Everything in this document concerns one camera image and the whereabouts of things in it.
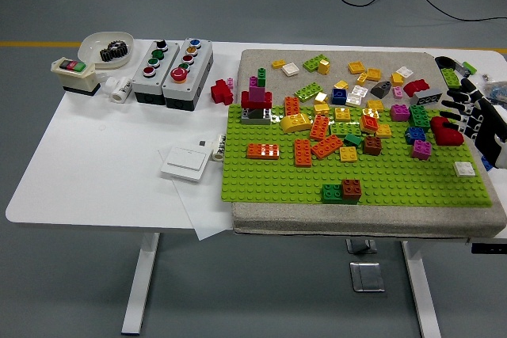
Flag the small metal floor plate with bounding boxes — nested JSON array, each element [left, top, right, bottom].
[[345, 237, 379, 256]]

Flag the light grey base brick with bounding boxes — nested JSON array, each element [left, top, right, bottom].
[[240, 106, 273, 124]]

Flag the white pipe fitting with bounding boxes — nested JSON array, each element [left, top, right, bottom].
[[103, 75, 135, 104]]

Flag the black table control panel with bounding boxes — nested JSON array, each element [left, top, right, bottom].
[[471, 242, 507, 256]]

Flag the yellow arch brick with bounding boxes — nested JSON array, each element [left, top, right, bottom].
[[280, 112, 314, 134]]

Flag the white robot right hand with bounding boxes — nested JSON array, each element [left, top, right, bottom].
[[438, 76, 507, 169]]

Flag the green studded baseplate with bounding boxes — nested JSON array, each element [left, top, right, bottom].
[[220, 102, 494, 207]]

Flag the magenta square brick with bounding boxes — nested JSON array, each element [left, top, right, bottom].
[[389, 103, 411, 122], [411, 139, 432, 160]]

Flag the dark green long brick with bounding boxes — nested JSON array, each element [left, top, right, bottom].
[[321, 183, 360, 205]]

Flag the grey-brown mat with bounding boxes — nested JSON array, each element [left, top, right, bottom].
[[231, 48, 507, 239]]

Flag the white table leg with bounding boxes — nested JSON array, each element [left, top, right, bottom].
[[401, 240, 443, 338], [120, 232, 162, 336]]

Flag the orange long brick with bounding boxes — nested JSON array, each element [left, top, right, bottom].
[[246, 142, 280, 160], [310, 133, 345, 159], [309, 114, 331, 141], [284, 95, 303, 116], [293, 138, 314, 167]]

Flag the wide red brick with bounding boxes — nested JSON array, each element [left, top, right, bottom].
[[241, 88, 274, 108]]

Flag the lime long brick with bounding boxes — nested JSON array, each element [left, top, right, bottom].
[[302, 54, 330, 74], [294, 82, 324, 103], [329, 120, 363, 137]]

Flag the white paper sheet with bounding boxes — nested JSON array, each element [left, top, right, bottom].
[[157, 143, 234, 242]]

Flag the grey four-button box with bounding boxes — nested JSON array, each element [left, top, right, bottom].
[[132, 40, 181, 107]]

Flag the clear plastic bag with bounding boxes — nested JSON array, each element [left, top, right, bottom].
[[481, 79, 507, 104]]

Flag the grey long brick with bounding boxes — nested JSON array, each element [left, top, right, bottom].
[[413, 88, 444, 107]]

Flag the cream red-green switch box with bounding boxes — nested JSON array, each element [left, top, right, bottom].
[[51, 56, 101, 97]]

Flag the red stepped brick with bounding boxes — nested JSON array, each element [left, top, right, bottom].
[[430, 116, 465, 147]]

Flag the grey emergency stop box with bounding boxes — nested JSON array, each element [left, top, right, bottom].
[[162, 37, 215, 112]]

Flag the red arch brick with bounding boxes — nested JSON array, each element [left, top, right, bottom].
[[403, 78, 431, 98]]

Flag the orange and yellow brick stack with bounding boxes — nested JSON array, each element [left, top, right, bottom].
[[359, 113, 379, 135]]

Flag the white wall switch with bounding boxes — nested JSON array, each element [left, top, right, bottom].
[[159, 146, 212, 184]]

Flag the white bowl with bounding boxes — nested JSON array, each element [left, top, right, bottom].
[[78, 31, 135, 70]]

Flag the dark green tall brick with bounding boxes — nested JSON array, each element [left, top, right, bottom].
[[408, 104, 432, 131]]

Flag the blue square brick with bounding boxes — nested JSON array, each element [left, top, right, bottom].
[[404, 127, 427, 145], [330, 87, 349, 106]]

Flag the white printed cylinder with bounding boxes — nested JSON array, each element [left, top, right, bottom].
[[211, 134, 227, 163]]

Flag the red cross-shaped brick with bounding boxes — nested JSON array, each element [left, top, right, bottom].
[[210, 79, 234, 106]]

